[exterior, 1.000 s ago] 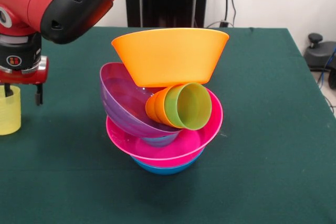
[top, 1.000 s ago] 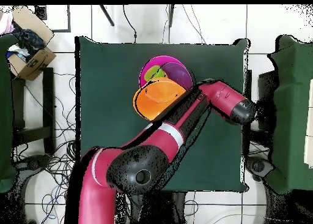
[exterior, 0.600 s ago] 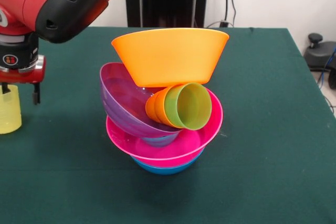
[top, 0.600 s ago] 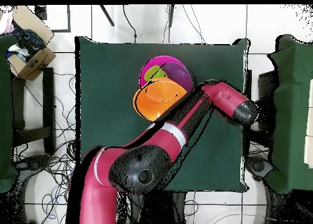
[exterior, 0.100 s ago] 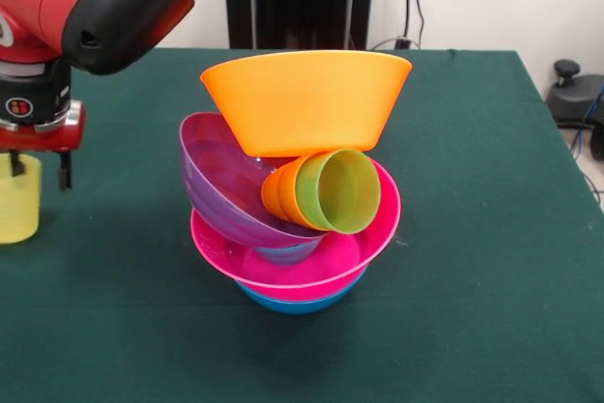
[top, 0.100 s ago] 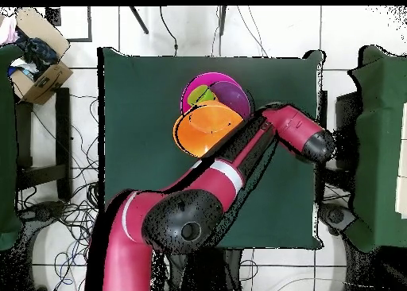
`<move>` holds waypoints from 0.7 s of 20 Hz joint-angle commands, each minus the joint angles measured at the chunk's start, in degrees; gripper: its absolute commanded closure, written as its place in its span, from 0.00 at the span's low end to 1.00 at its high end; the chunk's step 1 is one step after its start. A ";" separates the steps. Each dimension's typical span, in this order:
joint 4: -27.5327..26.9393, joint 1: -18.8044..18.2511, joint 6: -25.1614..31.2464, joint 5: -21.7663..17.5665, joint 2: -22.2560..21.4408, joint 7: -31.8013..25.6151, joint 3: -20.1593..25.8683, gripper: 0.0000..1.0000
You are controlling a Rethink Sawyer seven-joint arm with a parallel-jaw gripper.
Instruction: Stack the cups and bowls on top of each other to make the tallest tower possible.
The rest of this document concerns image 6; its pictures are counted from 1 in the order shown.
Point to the large orange plastic bowl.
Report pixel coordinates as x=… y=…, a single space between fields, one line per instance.
x=203 y=132

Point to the green plastic cup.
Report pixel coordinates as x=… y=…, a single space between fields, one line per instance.
x=203 y=95

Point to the purple plastic bowl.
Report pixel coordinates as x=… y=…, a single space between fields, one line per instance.
x=235 y=95

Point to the pink plastic bowl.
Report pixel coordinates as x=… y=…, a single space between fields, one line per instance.
x=203 y=79

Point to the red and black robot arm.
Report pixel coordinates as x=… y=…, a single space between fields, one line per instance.
x=286 y=122

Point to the dark green tablecloth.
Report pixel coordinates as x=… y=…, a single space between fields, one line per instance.
x=143 y=160

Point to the black tripod leg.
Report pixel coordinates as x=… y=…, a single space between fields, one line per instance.
x=139 y=20
x=223 y=20

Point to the black equipment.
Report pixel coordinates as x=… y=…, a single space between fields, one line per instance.
x=335 y=216

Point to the black wheeled base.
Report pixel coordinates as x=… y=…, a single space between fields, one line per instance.
x=44 y=210

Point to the cardboard box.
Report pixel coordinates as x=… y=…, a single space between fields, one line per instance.
x=47 y=87

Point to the dark green cloth cover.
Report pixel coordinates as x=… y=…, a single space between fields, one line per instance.
x=6 y=144
x=381 y=113

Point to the dark blue clothing bundle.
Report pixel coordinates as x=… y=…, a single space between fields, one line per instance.
x=38 y=52

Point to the pale pink cloth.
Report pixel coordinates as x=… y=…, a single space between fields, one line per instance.
x=8 y=31

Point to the black metal frame stand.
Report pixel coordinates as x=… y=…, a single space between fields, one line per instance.
x=63 y=128

